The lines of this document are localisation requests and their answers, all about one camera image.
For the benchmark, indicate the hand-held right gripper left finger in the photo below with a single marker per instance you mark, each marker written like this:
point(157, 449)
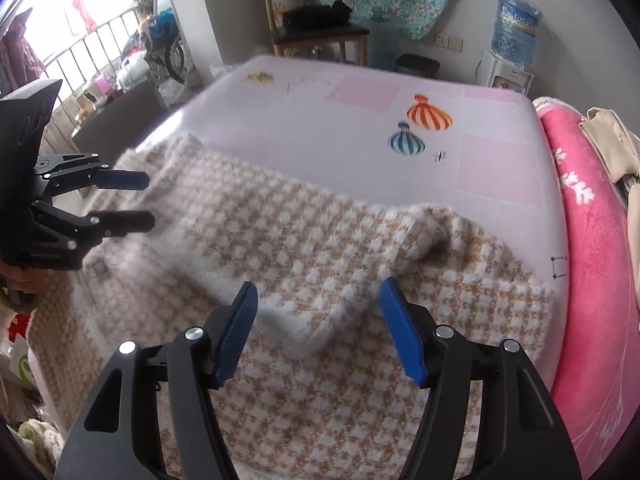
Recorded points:
point(235, 335)

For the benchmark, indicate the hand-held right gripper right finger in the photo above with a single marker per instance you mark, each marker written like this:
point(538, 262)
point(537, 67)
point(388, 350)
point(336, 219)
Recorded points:
point(400, 330)

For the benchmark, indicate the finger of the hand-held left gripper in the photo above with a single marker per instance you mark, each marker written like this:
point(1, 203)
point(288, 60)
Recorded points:
point(125, 222)
point(122, 180)

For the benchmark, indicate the beige houndstooth knit coat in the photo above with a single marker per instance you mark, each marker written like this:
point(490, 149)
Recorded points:
point(325, 260)

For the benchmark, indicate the beige clothes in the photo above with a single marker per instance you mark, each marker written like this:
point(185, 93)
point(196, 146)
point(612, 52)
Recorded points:
point(610, 140)

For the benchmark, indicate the person's left hand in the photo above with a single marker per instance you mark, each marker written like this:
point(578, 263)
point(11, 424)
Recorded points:
point(17, 282)

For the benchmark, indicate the dark grey cabinet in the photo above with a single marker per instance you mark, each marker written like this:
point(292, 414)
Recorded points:
point(115, 115)

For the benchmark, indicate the dark red hanging cloth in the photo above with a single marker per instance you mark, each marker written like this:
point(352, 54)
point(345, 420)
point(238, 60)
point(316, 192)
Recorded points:
point(20, 50)

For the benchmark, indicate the metal balcony railing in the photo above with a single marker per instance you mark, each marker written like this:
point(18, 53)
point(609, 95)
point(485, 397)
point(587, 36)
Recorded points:
point(70, 60)

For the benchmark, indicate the wheelchair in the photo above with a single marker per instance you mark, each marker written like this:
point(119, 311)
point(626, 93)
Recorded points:
point(170, 60)

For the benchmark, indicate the pink floral blanket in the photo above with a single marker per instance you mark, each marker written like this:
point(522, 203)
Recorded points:
point(590, 260)

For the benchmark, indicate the wooden chair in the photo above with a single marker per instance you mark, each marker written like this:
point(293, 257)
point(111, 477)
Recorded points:
point(320, 35)

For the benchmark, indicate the black bag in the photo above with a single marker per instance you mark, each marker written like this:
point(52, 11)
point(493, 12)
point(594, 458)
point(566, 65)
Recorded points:
point(310, 16)

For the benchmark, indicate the black trash bin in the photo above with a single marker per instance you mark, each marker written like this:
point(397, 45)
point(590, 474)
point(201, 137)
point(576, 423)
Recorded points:
point(417, 66)

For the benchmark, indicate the white water dispenser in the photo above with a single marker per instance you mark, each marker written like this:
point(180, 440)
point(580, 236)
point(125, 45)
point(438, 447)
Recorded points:
point(505, 77)

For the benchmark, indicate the translucent blue container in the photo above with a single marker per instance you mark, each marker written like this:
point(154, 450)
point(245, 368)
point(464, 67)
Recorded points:
point(385, 40)

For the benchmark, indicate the blue water jug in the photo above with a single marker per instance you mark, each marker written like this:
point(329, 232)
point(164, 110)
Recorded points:
point(517, 25)

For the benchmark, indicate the wall socket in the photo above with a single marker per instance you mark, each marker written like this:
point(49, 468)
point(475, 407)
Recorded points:
point(447, 42)

